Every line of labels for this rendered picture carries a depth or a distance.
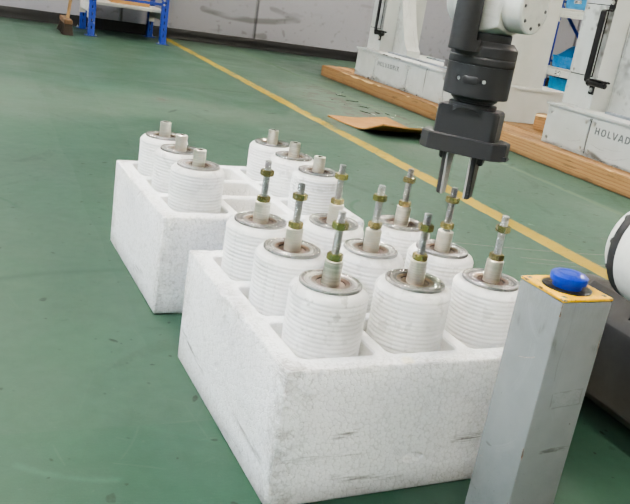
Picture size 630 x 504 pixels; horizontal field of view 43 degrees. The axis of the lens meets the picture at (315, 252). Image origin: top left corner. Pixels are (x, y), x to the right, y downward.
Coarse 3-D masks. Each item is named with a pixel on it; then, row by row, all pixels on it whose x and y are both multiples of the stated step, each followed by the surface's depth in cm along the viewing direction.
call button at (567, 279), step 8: (552, 272) 85; (560, 272) 84; (568, 272) 85; (576, 272) 85; (552, 280) 85; (560, 280) 84; (568, 280) 83; (576, 280) 83; (584, 280) 83; (560, 288) 84; (568, 288) 84; (576, 288) 84
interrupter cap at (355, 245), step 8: (352, 240) 110; (360, 240) 111; (352, 248) 107; (360, 248) 108; (384, 248) 109; (392, 248) 110; (368, 256) 105; (376, 256) 105; (384, 256) 105; (392, 256) 106
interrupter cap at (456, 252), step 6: (432, 240) 117; (426, 246) 113; (432, 246) 115; (450, 246) 115; (456, 246) 116; (426, 252) 111; (432, 252) 110; (438, 252) 111; (450, 252) 113; (456, 252) 113; (462, 252) 113; (450, 258) 110; (456, 258) 110; (462, 258) 111
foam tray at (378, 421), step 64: (192, 256) 117; (192, 320) 117; (256, 320) 97; (256, 384) 94; (320, 384) 88; (384, 384) 92; (448, 384) 96; (256, 448) 94; (320, 448) 91; (384, 448) 96; (448, 448) 100
